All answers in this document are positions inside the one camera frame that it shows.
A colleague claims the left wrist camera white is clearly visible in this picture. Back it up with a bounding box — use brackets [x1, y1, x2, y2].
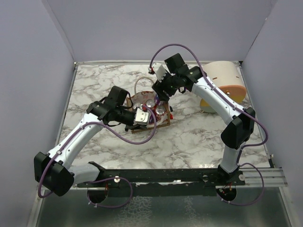
[134, 108, 150, 125]

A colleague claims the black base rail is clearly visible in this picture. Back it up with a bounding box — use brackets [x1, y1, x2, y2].
[77, 167, 245, 197]

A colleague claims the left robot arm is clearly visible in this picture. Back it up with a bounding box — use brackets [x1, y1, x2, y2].
[34, 86, 151, 196]

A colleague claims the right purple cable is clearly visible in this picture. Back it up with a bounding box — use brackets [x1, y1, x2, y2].
[148, 44, 269, 206]

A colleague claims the canvas bag with rope handles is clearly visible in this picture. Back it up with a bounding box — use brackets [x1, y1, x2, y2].
[126, 77, 171, 134]

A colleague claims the red cola can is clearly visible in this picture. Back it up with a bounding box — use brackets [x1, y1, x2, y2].
[146, 99, 156, 110]
[155, 105, 167, 117]

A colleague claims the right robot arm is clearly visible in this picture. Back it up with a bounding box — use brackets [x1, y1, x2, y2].
[149, 53, 255, 182]

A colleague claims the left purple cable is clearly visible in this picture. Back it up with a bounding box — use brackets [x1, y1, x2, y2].
[37, 105, 159, 209]

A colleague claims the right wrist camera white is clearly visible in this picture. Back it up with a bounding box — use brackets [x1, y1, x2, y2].
[149, 63, 170, 82]

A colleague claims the purple cable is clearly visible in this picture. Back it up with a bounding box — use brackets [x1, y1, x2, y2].
[37, 105, 159, 209]
[148, 44, 269, 206]

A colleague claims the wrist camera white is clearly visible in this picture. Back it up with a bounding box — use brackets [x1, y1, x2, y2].
[134, 108, 150, 125]
[149, 63, 170, 82]

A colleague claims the cream and orange bread box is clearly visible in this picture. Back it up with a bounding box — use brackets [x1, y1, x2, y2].
[203, 61, 247, 103]

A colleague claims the purple can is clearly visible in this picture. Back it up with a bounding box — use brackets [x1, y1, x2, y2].
[154, 94, 164, 105]
[133, 102, 142, 110]

